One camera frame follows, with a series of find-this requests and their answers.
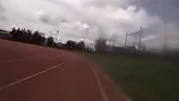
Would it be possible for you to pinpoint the green grass field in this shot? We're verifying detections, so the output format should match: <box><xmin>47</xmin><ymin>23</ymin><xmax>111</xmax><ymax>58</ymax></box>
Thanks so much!
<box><xmin>69</xmin><ymin>48</ymin><xmax>179</xmax><ymax>101</ymax></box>

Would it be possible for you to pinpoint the tall light pole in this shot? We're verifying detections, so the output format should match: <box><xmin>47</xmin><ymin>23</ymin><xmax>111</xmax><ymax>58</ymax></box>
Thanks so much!
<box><xmin>83</xmin><ymin>27</ymin><xmax>90</xmax><ymax>50</ymax></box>

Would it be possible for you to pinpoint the row of dark trees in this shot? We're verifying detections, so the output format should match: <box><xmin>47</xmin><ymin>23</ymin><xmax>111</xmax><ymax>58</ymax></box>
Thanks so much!
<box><xmin>7</xmin><ymin>25</ymin><xmax>58</xmax><ymax>48</ymax></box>

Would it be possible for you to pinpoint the tall metal pole frame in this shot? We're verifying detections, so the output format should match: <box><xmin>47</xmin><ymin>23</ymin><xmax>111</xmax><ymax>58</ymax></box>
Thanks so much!
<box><xmin>122</xmin><ymin>22</ymin><xmax>145</xmax><ymax>52</ymax></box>

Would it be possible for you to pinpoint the red running track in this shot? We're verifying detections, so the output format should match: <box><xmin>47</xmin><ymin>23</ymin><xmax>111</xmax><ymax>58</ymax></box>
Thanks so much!
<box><xmin>0</xmin><ymin>37</ymin><xmax>160</xmax><ymax>101</ymax></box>

